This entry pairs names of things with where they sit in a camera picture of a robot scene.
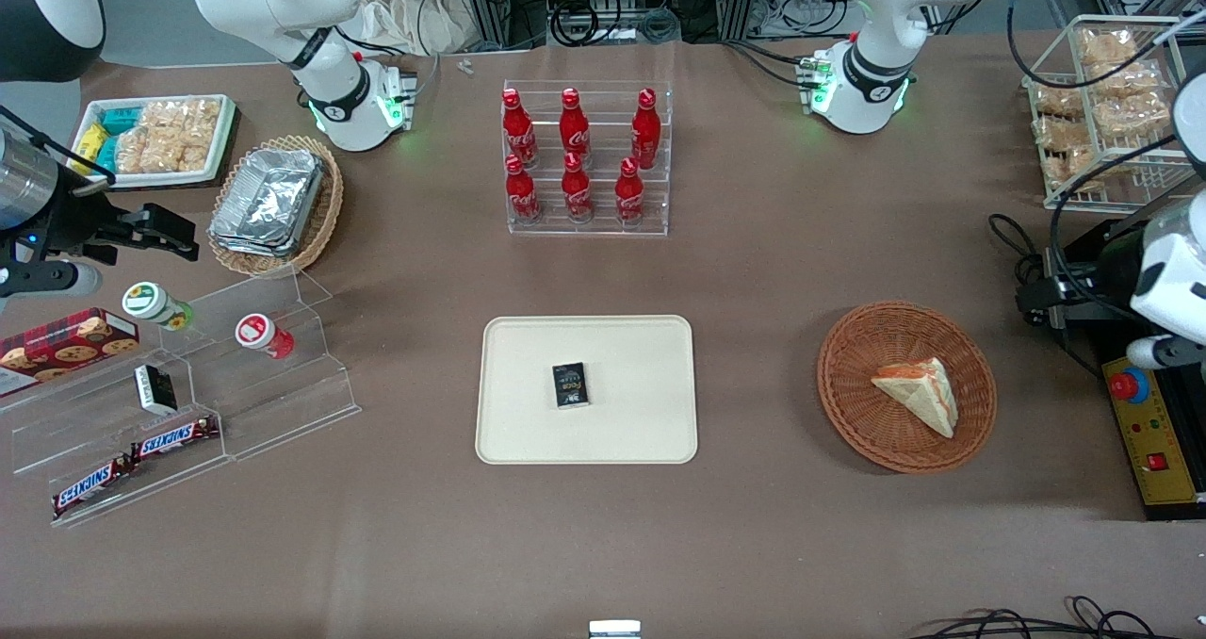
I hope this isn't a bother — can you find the round brown wicker basket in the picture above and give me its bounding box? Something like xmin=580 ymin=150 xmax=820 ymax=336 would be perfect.
xmin=817 ymin=301 xmax=998 ymax=475

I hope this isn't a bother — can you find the white wire rack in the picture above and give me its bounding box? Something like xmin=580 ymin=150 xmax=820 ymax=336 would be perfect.
xmin=1023 ymin=14 xmax=1206 ymax=210

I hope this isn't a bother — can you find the clear acrylic step shelf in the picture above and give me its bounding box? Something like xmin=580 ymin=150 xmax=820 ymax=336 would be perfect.
xmin=0 ymin=267 xmax=363 ymax=530

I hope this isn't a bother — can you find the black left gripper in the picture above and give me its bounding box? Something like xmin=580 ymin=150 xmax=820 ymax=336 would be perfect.
xmin=1015 ymin=239 xmax=1147 ymax=332

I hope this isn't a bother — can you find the white rectangular snack tray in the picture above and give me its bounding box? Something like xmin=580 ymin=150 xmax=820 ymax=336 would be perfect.
xmin=72 ymin=94 xmax=237 ymax=190

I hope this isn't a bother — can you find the fried snack bag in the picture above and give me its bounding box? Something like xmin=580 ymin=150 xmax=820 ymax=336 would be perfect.
xmin=1084 ymin=61 xmax=1166 ymax=100
xmin=1031 ymin=83 xmax=1086 ymax=119
xmin=1078 ymin=28 xmax=1138 ymax=65
xmin=1035 ymin=116 xmax=1088 ymax=152
xmin=1044 ymin=146 xmax=1101 ymax=186
xmin=1095 ymin=95 xmax=1176 ymax=139

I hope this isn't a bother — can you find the rice cracker snack bag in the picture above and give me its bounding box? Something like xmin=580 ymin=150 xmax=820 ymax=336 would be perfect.
xmin=151 ymin=99 xmax=224 ymax=173
xmin=115 ymin=126 xmax=166 ymax=175

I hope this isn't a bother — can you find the red cola bottle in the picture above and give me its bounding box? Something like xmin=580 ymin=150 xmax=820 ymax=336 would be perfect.
xmin=560 ymin=88 xmax=593 ymax=163
xmin=505 ymin=155 xmax=544 ymax=225
xmin=630 ymin=88 xmax=662 ymax=171
xmin=614 ymin=156 xmax=647 ymax=228
xmin=562 ymin=152 xmax=596 ymax=224
xmin=502 ymin=89 xmax=538 ymax=169

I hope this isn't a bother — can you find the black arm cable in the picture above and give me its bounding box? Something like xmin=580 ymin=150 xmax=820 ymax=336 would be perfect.
xmin=1004 ymin=0 xmax=1206 ymax=93

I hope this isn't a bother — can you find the beige plastic tray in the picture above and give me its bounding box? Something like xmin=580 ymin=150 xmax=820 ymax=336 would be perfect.
xmin=474 ymin=315 xmax=699 ymax=466

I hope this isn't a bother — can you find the clear acrylic bottle rack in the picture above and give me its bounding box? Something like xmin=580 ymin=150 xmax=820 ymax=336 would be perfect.
xmin=502 ymin=79 xmax=673 ymax=238

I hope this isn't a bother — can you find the triangular wrapped sandwich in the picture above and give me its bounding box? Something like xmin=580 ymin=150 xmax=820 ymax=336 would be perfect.
xmin=871 ymin=356 xmax=960 ymax=439

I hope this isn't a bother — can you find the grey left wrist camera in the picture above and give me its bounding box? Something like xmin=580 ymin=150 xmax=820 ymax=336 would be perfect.
xmin=1125 ymin=335 xmax=1206 ymax=372

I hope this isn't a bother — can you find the red lidded jar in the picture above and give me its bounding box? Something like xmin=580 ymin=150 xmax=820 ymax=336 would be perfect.
xmin=235 ymin=312 xmax=296 ymax=361

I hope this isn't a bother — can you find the black coiled cable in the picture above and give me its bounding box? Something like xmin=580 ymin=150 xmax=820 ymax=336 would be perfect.
xmin=986 ymin=212 xmax=1049 ymax=287

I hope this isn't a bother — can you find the black floor-edge cable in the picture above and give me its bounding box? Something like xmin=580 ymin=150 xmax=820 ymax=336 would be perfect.
xmin=907 ymin=596 xmax=1181 ymax=639

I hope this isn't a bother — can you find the small black white-sided box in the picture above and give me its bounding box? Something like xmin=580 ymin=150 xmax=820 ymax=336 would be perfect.
xmin=134 ymin=364 xmax=179 ymax=418

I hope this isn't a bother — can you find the small black box with barcode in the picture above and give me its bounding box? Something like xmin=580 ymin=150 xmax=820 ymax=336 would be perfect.
xmin=552 ymin=362 xmax=592 ymax=409

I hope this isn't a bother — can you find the green lidded sunflower jar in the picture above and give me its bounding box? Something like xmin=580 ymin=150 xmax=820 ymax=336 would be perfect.
xmin=122 ymin=281 xmax=196 ymax=333

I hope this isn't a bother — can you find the aluminium foil container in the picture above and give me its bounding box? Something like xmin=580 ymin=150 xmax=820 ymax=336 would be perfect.
xmin=209 ymin=224 xmax=312 ymax=260
xmin=211 ymin=147 xmax=326 ymax=249

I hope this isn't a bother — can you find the beige cloth bag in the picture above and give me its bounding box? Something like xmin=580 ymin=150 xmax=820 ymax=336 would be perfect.
xmin=353 ymin=0 xmax=477 ymax=57

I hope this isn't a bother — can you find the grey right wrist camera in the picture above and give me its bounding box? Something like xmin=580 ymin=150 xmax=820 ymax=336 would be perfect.
xmin=0 ymin=260 xmax=102 ymax=303

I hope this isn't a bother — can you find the yellow faced control box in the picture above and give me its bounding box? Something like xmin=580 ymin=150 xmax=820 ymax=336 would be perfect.
xmin=1074 ymin=220 xmax=1206 ymax=524

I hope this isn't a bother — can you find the oval tan wicker basket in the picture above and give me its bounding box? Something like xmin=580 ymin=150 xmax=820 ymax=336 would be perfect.
xmin=207 ymin=135 xmax=346 ymax=279

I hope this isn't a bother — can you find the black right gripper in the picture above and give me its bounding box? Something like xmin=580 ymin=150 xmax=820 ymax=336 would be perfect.
xmin=40 ymin=191 xmax=202 ymax=268

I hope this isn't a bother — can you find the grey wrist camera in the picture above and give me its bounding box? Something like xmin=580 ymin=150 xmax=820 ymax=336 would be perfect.
xmin=1125 ymin=335 xmax=1206 ymax=372
xmin=0 ymin=260 xmax=102 ymax=303

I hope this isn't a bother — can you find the red tartan cookie box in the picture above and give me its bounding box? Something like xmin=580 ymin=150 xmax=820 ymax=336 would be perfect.
xmin=0 ymin=308 xmax=141 ymax=398

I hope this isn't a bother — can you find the Snickers chocolate bar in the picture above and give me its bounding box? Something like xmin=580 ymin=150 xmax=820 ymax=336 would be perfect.
xmin=130 ymin=416 xmax=220 ymax=462
xmin=51 ymin=457 xmax=139 ymax=518

